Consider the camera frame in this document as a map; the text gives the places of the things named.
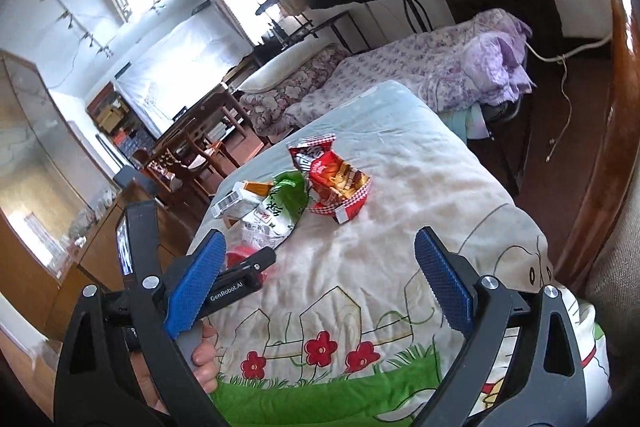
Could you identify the white pillow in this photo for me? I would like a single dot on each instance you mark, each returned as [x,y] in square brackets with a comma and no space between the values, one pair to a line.
[280,64]

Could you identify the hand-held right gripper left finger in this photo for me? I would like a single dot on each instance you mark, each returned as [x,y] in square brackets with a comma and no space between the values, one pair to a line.
[195,287]

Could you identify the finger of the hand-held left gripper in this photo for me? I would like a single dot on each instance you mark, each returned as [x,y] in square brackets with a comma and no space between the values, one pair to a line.
[250,259]
[140,232]

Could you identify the black metal side table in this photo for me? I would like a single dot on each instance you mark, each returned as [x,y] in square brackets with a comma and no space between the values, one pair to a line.
[325,21]

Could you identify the clear plastic wrapper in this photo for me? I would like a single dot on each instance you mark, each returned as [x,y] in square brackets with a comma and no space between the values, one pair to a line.
[257,234]

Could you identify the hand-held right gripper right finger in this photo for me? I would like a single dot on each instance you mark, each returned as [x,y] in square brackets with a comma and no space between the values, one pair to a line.
[445,282]

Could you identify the red plastic cup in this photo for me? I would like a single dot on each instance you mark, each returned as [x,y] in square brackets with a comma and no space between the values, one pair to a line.
[240,253]

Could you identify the wooden shelf with boxes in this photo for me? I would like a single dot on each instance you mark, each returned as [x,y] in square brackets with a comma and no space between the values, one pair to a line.
[107,112]

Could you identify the grey chair back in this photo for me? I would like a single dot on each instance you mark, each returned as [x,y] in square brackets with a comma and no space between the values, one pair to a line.
[132,179]

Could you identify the dark red snack bag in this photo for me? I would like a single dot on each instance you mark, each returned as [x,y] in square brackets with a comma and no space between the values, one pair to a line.
[305,154]

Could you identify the wooden table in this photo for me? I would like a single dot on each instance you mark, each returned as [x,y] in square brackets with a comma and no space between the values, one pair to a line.
[200,117]

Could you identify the purple cloth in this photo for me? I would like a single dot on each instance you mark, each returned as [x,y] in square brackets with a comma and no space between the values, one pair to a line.
[495,57]

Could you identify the person's left hand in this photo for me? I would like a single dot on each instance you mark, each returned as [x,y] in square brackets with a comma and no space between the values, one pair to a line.
[206,372]

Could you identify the green white snack bag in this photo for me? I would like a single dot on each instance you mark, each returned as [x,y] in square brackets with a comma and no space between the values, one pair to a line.
[280,207]

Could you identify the curved wooden armchair frame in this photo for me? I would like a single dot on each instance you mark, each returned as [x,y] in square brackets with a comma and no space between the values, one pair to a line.
[620,107]

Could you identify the beige seat cushion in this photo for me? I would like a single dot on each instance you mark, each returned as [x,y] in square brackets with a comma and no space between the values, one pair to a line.
[620,267]

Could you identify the floral bed sheet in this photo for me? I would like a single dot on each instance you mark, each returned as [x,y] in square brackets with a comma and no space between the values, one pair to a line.
[400,57]

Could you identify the light wooden cabinet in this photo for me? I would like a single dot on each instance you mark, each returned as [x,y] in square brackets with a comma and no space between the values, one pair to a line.
[100,257]

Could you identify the white cardboard box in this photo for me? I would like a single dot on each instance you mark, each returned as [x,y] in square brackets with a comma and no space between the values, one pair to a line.
[230,202]

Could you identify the white hanging sheet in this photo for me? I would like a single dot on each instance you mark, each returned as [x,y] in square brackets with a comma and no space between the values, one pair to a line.
[185,62]

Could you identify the cartoon printed blanket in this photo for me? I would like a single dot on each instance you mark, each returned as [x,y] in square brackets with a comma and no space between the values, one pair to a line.
[400,217]

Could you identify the carved wooden chair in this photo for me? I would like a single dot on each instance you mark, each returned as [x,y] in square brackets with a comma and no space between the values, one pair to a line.
[200,162]

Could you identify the orange multicoloured packet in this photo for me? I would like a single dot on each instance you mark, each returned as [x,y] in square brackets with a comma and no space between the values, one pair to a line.
[257,188]

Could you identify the red orange snack bag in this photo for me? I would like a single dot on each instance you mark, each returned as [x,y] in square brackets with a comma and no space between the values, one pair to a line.
[335,177]

